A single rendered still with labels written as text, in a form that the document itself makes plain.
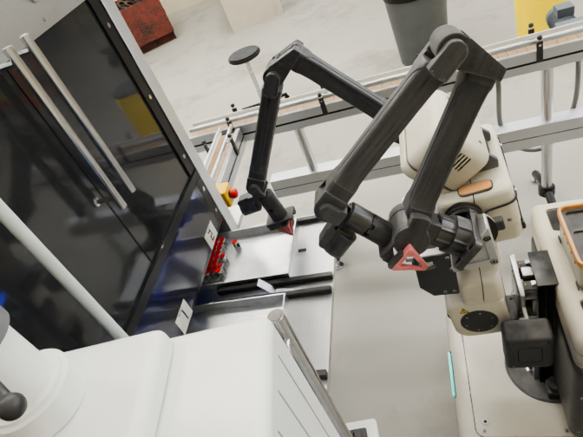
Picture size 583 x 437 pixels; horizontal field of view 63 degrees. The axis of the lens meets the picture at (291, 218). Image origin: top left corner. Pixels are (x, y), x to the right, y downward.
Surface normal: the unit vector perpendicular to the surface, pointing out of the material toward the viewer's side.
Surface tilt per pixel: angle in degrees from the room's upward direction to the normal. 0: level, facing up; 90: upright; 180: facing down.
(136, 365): 0
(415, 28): 95
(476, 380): 0
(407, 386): 0
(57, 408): 90
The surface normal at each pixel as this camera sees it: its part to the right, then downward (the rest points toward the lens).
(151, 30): 0.36, 0.50
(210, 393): -0.33, -0.72
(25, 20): 0.94, -0.18
